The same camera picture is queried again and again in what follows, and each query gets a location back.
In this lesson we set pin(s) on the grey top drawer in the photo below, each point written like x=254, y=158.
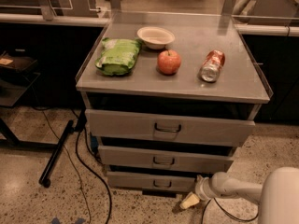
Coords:
x=180, y=129

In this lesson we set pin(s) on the grey middle drawer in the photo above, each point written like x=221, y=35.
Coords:
x=164, y=160

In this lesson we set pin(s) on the dark side cart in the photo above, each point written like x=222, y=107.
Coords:
x=17, y=74

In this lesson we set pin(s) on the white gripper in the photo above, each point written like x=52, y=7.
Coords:
x=202, y=188

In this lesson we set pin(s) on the black stand leg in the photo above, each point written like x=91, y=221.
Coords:
x=44, y=180

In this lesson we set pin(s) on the grey bottom drawer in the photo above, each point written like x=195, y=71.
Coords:
x=150, y=182

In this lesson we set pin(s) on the white paper bowl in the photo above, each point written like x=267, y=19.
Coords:
x=155, y=37

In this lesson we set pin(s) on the grey railing bar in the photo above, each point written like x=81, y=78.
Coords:
x=56, y=20

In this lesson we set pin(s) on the grey drawer cabinet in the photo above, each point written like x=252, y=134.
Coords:
x=237, y=94

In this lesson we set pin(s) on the green chip bag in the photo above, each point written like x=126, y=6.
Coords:
x=118, y=56

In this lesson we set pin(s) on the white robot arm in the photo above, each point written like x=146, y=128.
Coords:
x=277, y=198

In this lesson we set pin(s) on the red soda can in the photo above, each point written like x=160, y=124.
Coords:
x=211, y=68

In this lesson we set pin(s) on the red apple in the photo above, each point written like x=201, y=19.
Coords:
x=168, y=62

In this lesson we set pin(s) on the grey drawer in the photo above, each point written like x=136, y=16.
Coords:
x=164, y=160
x=180, y=129
x=150, y=182

